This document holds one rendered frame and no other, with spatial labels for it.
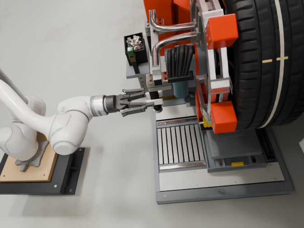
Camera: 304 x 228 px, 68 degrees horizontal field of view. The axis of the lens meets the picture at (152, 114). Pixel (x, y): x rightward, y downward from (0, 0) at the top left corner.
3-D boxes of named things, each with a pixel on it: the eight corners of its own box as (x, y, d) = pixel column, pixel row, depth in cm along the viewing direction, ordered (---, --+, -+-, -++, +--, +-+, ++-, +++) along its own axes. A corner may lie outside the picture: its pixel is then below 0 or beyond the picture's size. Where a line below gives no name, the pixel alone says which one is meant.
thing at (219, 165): (264, 168, 143) (268, 162, 135) (207, 173, 147) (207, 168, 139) (244, 105, 171) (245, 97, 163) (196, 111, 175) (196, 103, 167)
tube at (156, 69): (208, 67, 78) (209, 42, 69) (153, 75, 80) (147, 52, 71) (200, 35, 88) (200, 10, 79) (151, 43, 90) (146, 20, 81)
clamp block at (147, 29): (165, 33, 105) (164, 23, 100) (146, 36, 106) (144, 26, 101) (164, 27, 107) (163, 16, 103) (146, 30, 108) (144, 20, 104)
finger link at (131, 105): (119, 100, 93) (118, 103, 92) (145, 101, 91) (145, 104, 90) (122, 106, 96) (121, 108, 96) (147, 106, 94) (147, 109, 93)
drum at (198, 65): (216, 79, 100) (218, 54, 88) (168, 86, 102) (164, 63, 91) (210, 57, 108) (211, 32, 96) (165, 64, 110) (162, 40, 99)
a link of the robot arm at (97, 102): (97, 121, 97) (110, 119, 97) (89, 108, 90) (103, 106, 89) (99, 104, 103) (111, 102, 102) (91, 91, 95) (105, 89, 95)
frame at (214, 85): (221, 140, 105) (238, 47, 61) (206, 142, 106) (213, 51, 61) (201, 60, 136) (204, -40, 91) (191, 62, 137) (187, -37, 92)
